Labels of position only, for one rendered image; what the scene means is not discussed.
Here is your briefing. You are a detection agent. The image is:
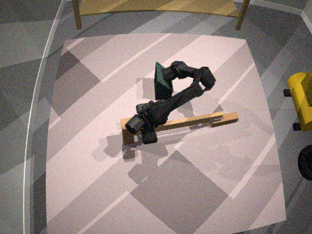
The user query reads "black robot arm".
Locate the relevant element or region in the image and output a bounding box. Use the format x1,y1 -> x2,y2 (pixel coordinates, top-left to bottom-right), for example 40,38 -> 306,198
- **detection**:
125,61 -> 216,135

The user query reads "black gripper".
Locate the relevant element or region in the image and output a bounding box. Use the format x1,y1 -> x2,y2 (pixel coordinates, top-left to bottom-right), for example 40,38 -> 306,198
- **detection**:
136,103 -> 157,145

